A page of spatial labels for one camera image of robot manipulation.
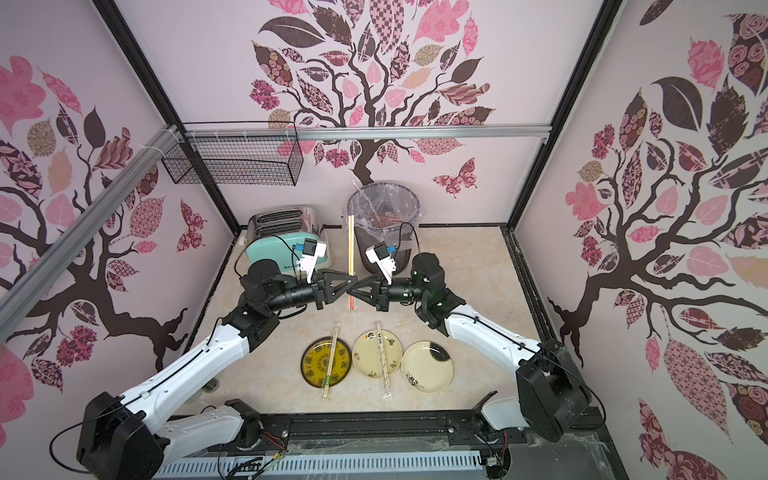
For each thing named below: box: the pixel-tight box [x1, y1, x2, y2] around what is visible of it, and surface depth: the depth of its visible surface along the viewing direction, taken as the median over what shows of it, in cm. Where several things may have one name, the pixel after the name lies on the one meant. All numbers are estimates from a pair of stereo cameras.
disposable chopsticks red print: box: [348, 214, 356, 307], surface depth 65 cm
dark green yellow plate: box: [301, 336, 352, 388], surface depth 87 cm
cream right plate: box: [401, 340, 454, 394], surface depth 85 cm
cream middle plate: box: [352, 329, 403, 379], surface depth 88 cm
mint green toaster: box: [245, 206, 328, 272], surface depth 98 cm
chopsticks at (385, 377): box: [376, 321, 392, 399], surface depth 83 cm
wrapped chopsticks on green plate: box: [322, 322, 341, 400], surface depth 86 cm
